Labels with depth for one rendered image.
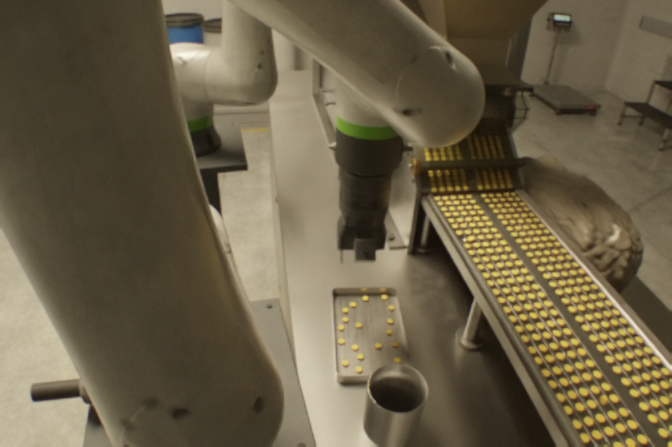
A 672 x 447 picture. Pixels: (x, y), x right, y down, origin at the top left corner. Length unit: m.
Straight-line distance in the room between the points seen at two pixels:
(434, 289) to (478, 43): 0.48
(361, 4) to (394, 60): 0.06
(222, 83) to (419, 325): 0.62
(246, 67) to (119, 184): 0.80
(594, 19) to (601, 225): 4.91
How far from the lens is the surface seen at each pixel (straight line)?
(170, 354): 0.24
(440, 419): 0.73
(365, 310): 0.85
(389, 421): 0.63
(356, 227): 0.68
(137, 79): 0.18
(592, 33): 5.77
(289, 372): 0.60
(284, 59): 3.89
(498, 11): 0.90
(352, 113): 0.58
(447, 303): 0.89
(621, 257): 0.91
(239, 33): 0.96
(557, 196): 0.96
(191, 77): 1.03
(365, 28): 0.38
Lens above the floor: 1.40
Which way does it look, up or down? 31 degrees down
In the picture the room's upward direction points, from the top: 3 degrees clockwise
